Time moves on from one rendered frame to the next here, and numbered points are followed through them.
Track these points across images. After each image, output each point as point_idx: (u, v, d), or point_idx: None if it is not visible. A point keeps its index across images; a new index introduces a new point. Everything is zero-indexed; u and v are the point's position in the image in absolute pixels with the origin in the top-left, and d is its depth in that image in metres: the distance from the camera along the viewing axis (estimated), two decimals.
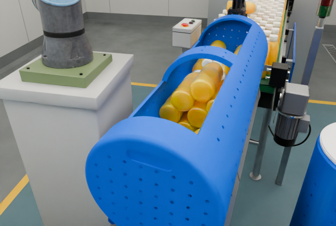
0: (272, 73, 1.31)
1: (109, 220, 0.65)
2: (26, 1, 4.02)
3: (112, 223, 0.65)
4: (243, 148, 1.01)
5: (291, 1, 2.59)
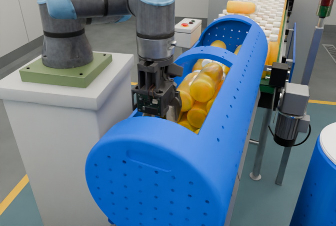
0: (272, 73, 1.31)
1: (109, 220, 0.65)
2: (26, 1, 4.02)
3: (112, 223, 0.65)
4: (243, 148, 1.01)
5: (291, 1, 2.59)
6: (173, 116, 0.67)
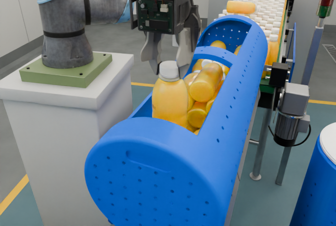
0: (272, 73, 1.31)
1: (109, 221, 0.65)
2: (26, 1, 4.02)
3: (112, 223, 0.65)
4: (243, 148, 1.01)
5: (291, 1, 2.59)
6: (188, 44, 0.47)
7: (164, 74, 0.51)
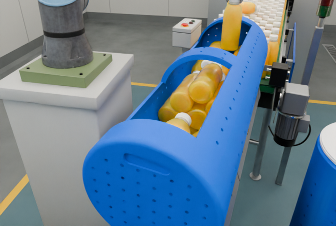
0: (272, 73, 1.31)
1: None
2: (26, 1, 4.02)
3: None
4: (243, 148, 1.01)
5: (291, 1, 2.59)
6: None
7: (180, 115, 0.65)
